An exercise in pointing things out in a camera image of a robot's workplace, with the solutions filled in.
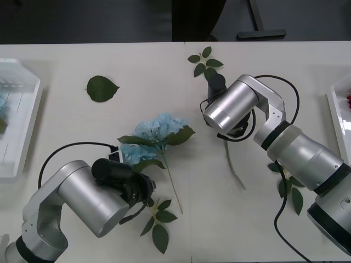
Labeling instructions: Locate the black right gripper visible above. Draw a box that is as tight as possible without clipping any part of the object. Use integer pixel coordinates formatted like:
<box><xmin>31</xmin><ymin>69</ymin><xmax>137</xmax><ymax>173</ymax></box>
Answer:
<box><xmin>219</xmin><ymin>117</ymin><xmax>253</xmax><ymax>141</ymax></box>

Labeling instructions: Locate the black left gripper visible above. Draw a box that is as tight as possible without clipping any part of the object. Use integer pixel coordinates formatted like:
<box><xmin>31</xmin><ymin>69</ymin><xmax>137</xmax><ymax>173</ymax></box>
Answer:
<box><xmin>122</xmin><ymin>172</ymin><xmax>157</xmax><ymax>210</ymax></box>

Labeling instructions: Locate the loose five-leaf green twig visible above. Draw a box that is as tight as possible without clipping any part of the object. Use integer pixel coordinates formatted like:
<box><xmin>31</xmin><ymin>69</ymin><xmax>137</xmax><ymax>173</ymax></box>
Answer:
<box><xmin>187</xmin><ymin>46</ymin><xmax>225</xmax><ymax>83</ymax></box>
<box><xmin>267</xmin><ymin>162</ymin><xmax>305</xmax><ymax>216</ymax></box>
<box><xmin>140</xmin><ymin>197</ymin><xmax>178</xmax><ymax>255</ymax></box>

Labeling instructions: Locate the black stand foot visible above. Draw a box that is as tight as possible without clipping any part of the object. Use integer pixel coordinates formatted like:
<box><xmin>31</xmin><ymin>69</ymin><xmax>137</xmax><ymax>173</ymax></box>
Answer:
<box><xmin>237</xmin><ymin>0</ymin><xmax>287</xmax><ymax>39</ymax></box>

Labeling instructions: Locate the shallow white box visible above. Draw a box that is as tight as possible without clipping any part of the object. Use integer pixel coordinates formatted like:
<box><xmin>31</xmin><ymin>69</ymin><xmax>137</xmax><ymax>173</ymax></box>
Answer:
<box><xmin>326</xmin><ymin>79</ymin><xmax>351</xmax><ymax>162</ymax></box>
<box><xmin>0</xmin><ymin>58</ymin><xmax>42</xmax><ymax>184</ymax></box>

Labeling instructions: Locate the large single green leaf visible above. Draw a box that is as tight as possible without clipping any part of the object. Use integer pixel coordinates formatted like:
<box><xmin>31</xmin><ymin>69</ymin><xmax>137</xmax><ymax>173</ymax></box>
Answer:
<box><xmin>86</xmin><ymin>75</ymin><xmax>121</xmax><ymax>104</ymax></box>

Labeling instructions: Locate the person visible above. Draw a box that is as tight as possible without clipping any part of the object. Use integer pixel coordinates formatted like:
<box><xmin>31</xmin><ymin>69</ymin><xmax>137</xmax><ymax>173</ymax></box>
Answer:
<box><xmin>171</xmin><ymin>0</ymin><xmax>228</xmax><ymax>42</ymax></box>

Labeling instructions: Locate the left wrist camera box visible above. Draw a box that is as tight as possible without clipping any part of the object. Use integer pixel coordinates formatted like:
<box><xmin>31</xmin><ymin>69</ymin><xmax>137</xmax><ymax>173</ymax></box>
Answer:
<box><xmin>108</xmin><ymin>146</ymin><xmax>126</xmax><ymax>165</ymax></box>

